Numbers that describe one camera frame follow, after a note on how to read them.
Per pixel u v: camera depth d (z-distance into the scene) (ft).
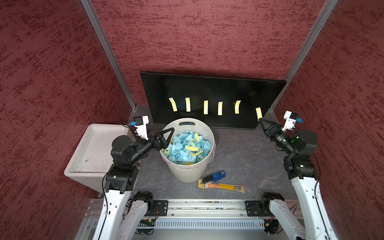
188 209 2.49
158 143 1.75
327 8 2.33
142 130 1.74
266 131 1.92
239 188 2.62
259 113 2.16
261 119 2.12
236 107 2.33
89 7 2.33
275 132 1.86
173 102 2.29
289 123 1.93
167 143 1.79
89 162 2.19
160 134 1.71
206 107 2.33
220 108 2.36
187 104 2.29
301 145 1.58
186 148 2.32
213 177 2.79
